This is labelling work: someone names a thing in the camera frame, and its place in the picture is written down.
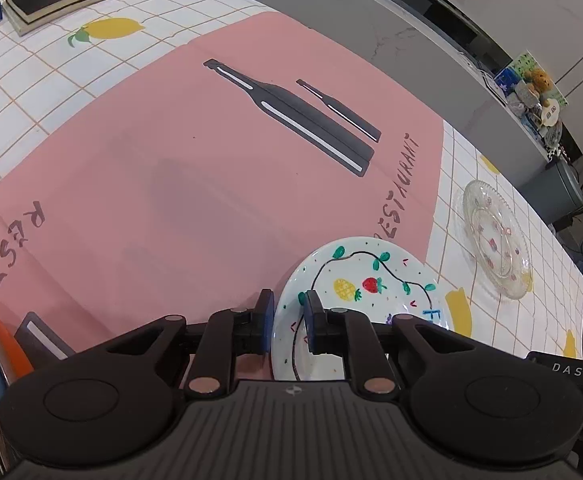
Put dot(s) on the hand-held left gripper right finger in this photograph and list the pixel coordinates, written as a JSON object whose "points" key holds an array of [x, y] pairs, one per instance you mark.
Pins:
{"points": [[313, 325]]}

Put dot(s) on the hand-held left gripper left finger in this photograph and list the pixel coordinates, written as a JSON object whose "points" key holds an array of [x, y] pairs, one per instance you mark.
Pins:
{"points": [[266, 322]]}

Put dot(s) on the white fruit-painted plate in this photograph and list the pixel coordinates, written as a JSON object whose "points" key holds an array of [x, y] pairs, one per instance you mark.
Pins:
{"points": [[361, 265]]}

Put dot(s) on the small floral glass plate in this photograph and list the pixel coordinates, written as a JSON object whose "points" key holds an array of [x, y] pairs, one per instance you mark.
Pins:
{"points": [[496, 245]]}

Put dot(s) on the pink bottle-print placemat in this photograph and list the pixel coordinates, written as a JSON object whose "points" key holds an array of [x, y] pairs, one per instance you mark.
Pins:
{"points": [[171, 160]]}

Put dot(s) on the large floral glass plate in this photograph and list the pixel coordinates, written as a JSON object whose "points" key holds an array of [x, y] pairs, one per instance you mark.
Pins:
{"points": [[471, 200]]}

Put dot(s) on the grey trash bin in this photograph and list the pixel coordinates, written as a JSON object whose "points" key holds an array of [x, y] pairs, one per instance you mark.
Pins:
{"points": [[556, 190]]}

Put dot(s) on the clear glass jar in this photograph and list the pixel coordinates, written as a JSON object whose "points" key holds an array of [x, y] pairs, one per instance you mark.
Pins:
{"points": [[553, 134]]}

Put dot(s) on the brown teddy bear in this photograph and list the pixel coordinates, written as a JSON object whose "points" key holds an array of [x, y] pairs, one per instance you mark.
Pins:
{"points": [[539, 81]]}

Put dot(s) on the green illustrated card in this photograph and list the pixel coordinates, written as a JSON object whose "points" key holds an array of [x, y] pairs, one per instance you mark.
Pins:
{"points": [[526, 62]]}

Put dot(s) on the fruit-print checked tablecloth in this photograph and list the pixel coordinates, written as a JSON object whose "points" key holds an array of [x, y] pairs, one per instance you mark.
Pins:
{"points": [[21, 85]]}

